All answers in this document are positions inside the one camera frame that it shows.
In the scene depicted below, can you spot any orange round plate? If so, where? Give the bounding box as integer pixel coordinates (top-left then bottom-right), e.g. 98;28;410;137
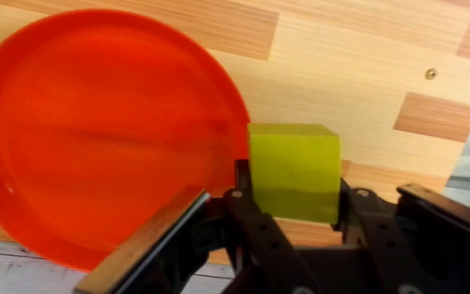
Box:
0;7;253;273

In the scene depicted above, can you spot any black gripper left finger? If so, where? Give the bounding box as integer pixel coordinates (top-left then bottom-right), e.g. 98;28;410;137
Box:
74;157;323;294

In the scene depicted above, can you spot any yellow cube block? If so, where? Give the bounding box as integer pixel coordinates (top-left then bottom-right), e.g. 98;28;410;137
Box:
247;121;343;227

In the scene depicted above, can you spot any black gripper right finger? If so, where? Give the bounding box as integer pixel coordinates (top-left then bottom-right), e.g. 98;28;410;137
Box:
335;178;470;294

